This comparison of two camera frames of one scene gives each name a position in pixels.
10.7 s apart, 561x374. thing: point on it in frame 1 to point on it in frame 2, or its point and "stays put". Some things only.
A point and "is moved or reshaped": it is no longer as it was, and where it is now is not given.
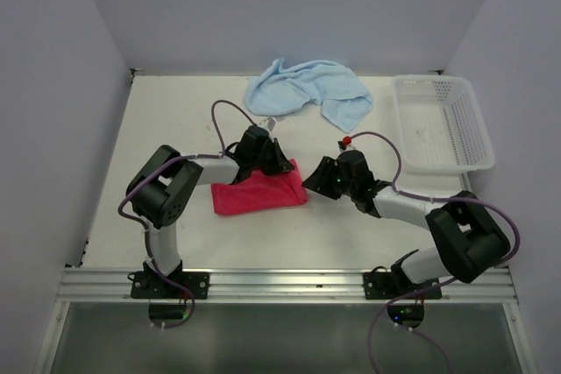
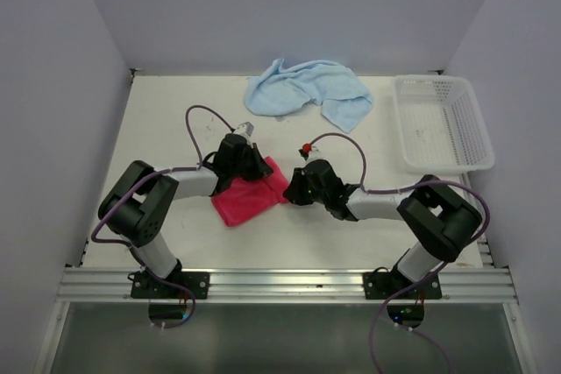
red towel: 257,190 is moved or reshaped
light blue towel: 344,101 stays put
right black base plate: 393,285 stays put
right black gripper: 319,179 to 294,193
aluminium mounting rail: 92,285 stays put
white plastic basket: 439,124 stays put
